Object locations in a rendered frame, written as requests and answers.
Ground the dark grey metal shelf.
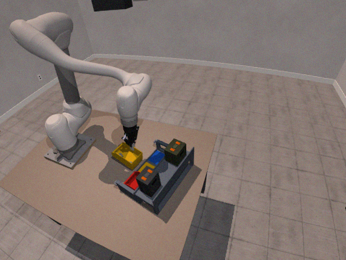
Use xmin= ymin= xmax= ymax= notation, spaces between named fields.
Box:
xmin=114 ymin=139 xmax=194 ymax=215

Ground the yellow bin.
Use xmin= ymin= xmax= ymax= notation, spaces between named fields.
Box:
xmin=112 ymin=143 xmax=143 ymax=170

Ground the red bin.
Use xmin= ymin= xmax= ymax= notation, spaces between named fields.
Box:
xmin=124 ymin=171 xmax=140 ymax=190

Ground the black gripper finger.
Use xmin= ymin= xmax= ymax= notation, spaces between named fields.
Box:
xmin=122 ymin=133 xmax=134 ymax=151
xmin=132 ymin=126 xmax=139 ymax=147

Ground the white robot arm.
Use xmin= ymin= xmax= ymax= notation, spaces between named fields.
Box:
xmin=9 ymin=12 xmax=152 ymax=160

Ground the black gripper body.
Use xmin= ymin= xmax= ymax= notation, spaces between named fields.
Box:
xmin=123 ymin=125 xmax=137 ymax=137

